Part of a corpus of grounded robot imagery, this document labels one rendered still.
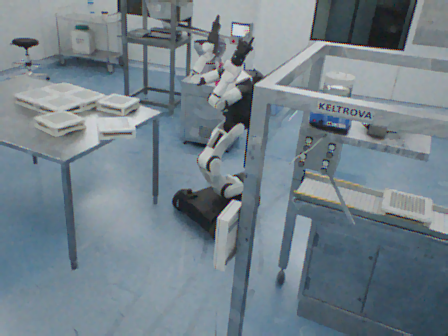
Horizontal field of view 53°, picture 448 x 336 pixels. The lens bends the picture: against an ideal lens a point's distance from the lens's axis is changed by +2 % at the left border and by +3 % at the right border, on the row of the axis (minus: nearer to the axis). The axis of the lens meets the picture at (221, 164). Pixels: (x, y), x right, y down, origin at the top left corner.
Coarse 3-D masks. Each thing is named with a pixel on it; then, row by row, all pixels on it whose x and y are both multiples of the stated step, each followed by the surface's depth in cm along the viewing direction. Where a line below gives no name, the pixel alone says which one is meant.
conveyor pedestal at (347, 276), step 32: (320, 256) 268; (352, 256) 259; (384, 256) 251; (416, 256) 243; (320, 288) 277; (352, 288) 267; (384, 288) 259; (416, 288) 250; (320, 320) 287; (352, 320) 277; (384, 320) 267; (416, 320) 258
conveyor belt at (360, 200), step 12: (312, 180) 274; (312, 192) 260; (324, 192) 261; (348, 192) 263; (360, 192) 264; (348, 204) 251; (360, 204) 252; (372, 204) 253; (432, 216) 246; (444, 216) 248; (444, 228) 237
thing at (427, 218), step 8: (384, 192) 252; (400, 192) 253; (384, 200) 244; (400, 200) 245; (408, 200) 245; (384, 208) 236; (392, 208) 237; (408, 216) 233; (416, 216) 232; (424, 216) 232
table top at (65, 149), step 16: (16, 80) 404; (32, 80) 408; (0, 96) 365; (0, 112) 335; (16, 112) 337; (32, 112) 340; (96, 112) 351; (144, 112) 359; (160, 112) 362; (0, 128) 310; (16, 128) 312; (32, 128) 314; (96, 128) 322; (0, 144) 295; (16, 144) 289; (32, 144) 291; (48, 144) 293; (64, 144) 295; (80, 144) 297; (96, 144) 299; (64, 160) 275
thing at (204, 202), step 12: (240, 180) 384; (192, 192) 381; (204, 192) 392; (180, 204) 382; (192, 204) 369; (204, 204) 370; (216, 204) 376; (192, 216) 371; (204, 216) 357; (216, 216) 353; (204, 228) 361
